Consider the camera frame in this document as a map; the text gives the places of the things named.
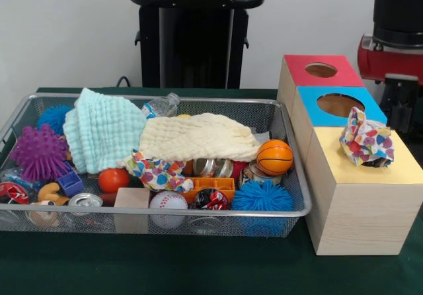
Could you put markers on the purple spiky ball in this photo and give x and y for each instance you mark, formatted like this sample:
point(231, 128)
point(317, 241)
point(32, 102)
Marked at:
point(39, 152)

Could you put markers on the cream cloth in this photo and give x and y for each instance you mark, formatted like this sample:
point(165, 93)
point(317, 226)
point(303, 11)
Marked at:
point(198, 136)

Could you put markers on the polka-dot paper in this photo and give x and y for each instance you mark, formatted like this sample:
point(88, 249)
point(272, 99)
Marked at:
point(155, 172)
point(367, 141)

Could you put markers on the plain wooden block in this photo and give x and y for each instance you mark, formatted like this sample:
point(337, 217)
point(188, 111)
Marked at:
point(132, 197)

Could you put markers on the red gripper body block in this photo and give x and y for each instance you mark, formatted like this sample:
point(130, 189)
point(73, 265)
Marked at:
point(373, 63)

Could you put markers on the dark green tablecloth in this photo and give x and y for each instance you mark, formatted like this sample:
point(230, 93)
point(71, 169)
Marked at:
point(198, 268)

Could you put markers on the orange toy basketball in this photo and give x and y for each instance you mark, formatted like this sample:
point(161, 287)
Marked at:
point(275, 157)

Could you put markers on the mint green cloth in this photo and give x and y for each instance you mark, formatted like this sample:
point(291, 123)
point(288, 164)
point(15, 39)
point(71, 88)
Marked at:
point(99, 126)

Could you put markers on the orange-red ball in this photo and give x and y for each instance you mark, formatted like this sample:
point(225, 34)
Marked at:
point(114, 180)

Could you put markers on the silver mesh bin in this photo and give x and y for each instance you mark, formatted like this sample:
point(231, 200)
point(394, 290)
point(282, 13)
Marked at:
point(82, 227)

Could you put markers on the blue fuzzy ball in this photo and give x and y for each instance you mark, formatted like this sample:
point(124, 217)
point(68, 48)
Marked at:
point(262, 197)
point(53, 118)

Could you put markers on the white toy baseball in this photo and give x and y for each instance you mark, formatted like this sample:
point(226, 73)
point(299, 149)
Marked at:
point(168, 200)

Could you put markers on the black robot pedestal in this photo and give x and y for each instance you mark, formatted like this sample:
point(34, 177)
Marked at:
point(198, 43)

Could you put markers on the wooden three-hole sorting box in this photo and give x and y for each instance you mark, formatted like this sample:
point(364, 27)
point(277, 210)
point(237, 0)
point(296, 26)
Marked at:
point(357, 215)

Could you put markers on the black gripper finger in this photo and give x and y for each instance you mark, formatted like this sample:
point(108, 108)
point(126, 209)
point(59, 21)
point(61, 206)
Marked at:
point(395, 109)
point(408, 109)

